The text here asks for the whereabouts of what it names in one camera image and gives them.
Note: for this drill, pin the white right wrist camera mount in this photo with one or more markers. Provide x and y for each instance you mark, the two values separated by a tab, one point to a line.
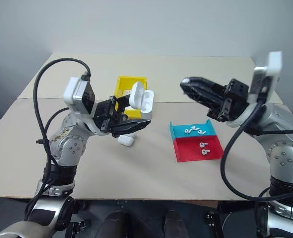
273	64

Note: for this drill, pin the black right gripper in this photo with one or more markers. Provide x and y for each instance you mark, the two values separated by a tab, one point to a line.
232	99

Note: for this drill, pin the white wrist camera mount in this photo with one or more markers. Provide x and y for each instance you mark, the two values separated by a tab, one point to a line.
273	64
71	92

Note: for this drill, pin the blue plastic tray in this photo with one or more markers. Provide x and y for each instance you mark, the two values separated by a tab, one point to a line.
181	129

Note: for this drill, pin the white earbud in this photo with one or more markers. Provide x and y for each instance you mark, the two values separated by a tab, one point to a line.
202	144
194	128
201	132
187	131
204	152

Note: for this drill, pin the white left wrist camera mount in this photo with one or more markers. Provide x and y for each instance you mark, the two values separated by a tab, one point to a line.
71	92

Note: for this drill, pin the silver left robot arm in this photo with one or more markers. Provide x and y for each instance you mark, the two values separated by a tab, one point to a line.
69	146

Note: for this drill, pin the white earbud case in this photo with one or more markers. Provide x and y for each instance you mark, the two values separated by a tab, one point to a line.
126	140
144	101

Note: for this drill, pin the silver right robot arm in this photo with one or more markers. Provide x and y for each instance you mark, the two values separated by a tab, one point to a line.
283	148

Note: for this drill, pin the red plastic tray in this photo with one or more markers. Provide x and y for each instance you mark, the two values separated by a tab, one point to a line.
188	148

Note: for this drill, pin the yellow plastic bin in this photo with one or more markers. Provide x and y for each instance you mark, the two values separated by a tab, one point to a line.
123	84

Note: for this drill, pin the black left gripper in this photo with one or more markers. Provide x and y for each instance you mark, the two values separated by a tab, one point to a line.
106	116

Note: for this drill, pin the closed white earbud case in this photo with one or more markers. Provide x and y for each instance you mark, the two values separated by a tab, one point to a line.
126	140

